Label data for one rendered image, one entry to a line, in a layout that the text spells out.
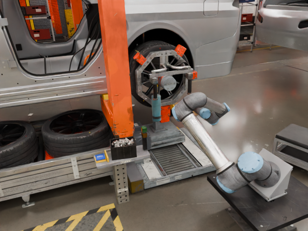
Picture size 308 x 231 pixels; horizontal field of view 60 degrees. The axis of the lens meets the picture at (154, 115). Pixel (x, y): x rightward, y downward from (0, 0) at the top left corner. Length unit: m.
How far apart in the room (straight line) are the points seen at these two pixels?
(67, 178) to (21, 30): 2.42
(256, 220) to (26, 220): 1.74
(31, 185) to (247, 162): 1.71
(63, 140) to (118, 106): 0.61
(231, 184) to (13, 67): 1.96
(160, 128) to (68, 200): 1.19
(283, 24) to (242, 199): 3.15
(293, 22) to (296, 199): 2.93
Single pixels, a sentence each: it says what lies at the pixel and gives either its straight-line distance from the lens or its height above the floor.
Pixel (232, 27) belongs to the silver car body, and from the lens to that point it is 3.05.
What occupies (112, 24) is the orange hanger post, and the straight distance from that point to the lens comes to 1.99.
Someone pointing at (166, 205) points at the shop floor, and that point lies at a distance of 2.37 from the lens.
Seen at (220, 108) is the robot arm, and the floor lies 0.72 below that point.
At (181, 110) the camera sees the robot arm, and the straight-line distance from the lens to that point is 1.96.
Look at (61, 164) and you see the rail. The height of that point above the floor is 0.34.
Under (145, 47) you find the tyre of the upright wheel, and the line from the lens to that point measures 2.60.
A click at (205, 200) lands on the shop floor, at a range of 2.44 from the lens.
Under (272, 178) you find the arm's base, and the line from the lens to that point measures 2.01.
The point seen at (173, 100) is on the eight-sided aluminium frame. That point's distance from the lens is 2.72.
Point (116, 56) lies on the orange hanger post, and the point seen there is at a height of 1.21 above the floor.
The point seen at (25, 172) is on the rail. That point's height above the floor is 0.34.
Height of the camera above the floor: 1.64
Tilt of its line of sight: 25 degrees down
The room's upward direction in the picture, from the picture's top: 2 degrees counter-clockwise
